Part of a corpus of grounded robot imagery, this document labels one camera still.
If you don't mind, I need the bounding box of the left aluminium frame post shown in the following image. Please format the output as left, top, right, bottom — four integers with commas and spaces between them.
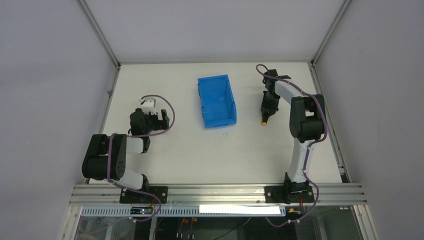
76, 0, 121, 68

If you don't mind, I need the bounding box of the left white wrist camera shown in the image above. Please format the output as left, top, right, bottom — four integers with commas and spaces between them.
139, 97, 157, 115

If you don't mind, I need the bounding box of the blue plastic bin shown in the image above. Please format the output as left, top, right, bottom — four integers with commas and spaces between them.
197, 74, 237, 129

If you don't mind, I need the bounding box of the white slotted cable duct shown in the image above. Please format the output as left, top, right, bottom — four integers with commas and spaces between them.
81, 204, 286, 217

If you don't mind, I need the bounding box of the small green circuit board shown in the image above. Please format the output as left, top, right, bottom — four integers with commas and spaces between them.
130, 207, 154, 215

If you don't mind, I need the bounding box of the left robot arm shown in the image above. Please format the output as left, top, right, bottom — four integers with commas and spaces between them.
81, 108, 170, 193

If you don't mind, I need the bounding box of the right aluminium frame post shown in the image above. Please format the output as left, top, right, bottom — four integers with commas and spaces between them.
310, 0, 352, 67

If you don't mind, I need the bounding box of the aluminium frame post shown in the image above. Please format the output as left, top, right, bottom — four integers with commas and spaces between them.
310, 0, 352, 67
76, 0, 121, 68

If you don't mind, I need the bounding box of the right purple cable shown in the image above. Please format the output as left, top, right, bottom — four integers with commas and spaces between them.
255, 63, 329, 229

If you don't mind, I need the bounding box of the purple cable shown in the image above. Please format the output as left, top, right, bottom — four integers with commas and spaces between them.
106, 94, 176, 223
255, 63, 329, 229

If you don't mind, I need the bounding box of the aluminium front rail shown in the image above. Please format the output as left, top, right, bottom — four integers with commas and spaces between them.
69, 183, 367, 207

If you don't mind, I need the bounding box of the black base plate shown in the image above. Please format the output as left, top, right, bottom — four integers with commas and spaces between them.
264, 185, 315, 205
119, 185, 169, 204

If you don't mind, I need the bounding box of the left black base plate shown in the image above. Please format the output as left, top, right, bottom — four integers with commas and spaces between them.
119, 185, 169, 204

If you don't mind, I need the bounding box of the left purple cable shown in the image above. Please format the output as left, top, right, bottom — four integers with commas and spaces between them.
106, 94, 176, 223

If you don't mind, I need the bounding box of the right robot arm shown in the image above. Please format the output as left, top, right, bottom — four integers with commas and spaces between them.
260, 69, 328, 204

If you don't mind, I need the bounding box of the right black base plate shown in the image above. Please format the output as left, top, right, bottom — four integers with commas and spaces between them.
264, 185, 315, 205

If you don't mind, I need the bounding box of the black orange screwdriver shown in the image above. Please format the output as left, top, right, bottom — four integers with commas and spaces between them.
261, 117, 268, 126

